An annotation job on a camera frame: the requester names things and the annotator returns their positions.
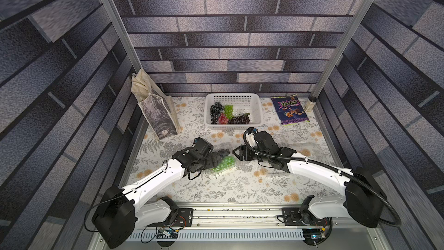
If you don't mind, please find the small black grape bunch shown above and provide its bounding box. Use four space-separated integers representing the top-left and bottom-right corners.
212 149 231 162

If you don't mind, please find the green grape bunch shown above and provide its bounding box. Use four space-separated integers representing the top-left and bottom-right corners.
224 105 234 120
211 156 237 173

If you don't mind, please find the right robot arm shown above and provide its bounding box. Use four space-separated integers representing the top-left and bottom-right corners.
233 145 400 228

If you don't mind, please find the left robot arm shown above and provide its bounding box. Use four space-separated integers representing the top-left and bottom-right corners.
91 147 223 249

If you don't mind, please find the dark red grape bunch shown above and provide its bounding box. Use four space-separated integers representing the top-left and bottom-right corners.
228 114 250 125

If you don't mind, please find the pink grape bunch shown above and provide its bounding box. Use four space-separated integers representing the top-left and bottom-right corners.
217 113 229 125

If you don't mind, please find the green grape bunch in basket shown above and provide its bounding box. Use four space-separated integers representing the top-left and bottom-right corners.
224 105 234 120

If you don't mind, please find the white plastic basket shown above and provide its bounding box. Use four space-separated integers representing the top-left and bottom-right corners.
203 93 263 131

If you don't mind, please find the dark blue grape bunch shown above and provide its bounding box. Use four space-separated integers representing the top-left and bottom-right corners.
210 102 224 125

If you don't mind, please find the purple candy bag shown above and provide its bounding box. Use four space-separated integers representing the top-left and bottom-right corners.
271 95 309 125

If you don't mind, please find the beige tote bag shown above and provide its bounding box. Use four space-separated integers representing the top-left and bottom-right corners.
131 69 182 140

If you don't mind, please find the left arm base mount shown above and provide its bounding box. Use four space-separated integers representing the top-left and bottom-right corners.
163 208 194 228

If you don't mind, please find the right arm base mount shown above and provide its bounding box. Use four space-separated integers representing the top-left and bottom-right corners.
278 207 331 227

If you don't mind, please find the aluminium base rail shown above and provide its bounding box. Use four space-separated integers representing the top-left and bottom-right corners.
119 203 391 250

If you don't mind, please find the aluminium frame post left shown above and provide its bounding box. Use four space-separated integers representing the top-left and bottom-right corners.
101 0 142 72

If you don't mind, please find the aluminium frame post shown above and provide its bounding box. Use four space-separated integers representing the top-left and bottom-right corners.
310 0 374 98
101 0 142 72

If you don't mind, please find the black corrugated cable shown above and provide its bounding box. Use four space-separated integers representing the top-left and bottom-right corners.
242 128 402 228

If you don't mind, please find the aluminium frame post right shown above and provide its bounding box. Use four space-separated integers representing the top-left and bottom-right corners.
310 0 374 98

